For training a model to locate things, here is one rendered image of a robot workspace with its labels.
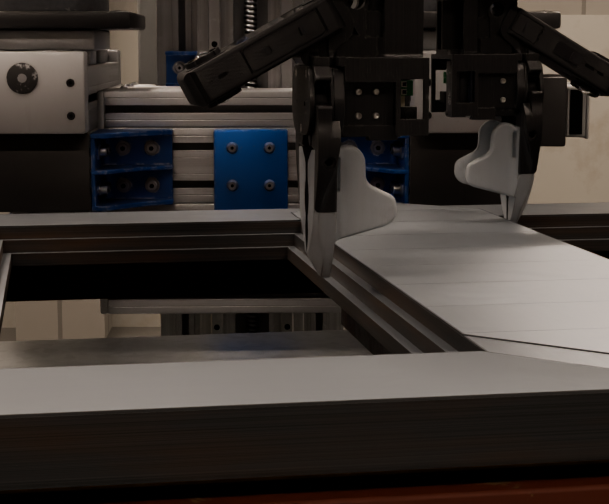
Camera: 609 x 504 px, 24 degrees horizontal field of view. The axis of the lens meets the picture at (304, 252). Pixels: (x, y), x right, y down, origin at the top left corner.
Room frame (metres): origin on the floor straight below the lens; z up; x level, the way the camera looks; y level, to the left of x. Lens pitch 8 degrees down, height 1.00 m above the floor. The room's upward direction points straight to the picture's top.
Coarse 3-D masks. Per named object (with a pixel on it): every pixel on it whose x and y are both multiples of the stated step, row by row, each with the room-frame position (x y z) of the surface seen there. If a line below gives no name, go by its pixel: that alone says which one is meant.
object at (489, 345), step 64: (0, 256) 1.16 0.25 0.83; (64, 256) 1.23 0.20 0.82; (128, 256) 1.24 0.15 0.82; (192, 256) 1.25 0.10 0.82; (256, 256) 1.26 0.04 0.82; (0, 320) 0.94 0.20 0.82; (384, 320) 0.92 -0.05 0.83; (0, 448) 0.60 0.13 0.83; (64, 448) 0.60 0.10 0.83; (128, 448) 0.60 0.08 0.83; (192, 448) 0.61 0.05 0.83; (256, 448) 0.61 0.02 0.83; (320, 448) 0.62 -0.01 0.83; (384, 448) 0.62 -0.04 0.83; (448, 448) 0.63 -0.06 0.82; (512, 448) 0.63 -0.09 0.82; (576, 448) 0.64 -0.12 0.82
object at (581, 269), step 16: (384, 272) 0.98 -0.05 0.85; (400, 272) 0.98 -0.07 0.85; (416, 272) 0.98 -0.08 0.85; (432, 272) 0.98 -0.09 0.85; (448, 272) 0.98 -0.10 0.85; (464, 272) 0.98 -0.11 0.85; (480, 272) 0.98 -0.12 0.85; (496, 272) 0.98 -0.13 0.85; (512, 272) 0.98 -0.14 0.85; (528, 272) 0.98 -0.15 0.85; (544, 272) 0.98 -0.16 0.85; (560, 272) 0.98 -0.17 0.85; (576, 272) 0.98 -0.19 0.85; (592, 272) 0.98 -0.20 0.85; (608, 272) 0.98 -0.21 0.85
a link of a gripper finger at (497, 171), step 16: (496, 128) 1.25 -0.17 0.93; (512, 128) 1.25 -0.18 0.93; (496, 144) 1.25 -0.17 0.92; (512, 144) 1.26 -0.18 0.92; (480, 160) 1.25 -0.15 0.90; (496, 160) 1.25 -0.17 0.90; (512, 160) 1.26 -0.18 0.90; (480, 176) 1.25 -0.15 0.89; (496, 176) 1.26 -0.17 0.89; (512, 176) 1.26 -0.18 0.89; (528, 176) 1.25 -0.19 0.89; (496, 192) 1.26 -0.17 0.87; (512, 192) 1.26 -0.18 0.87; (528, 192) 1.26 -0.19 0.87; (512, 208) 1.26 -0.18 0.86
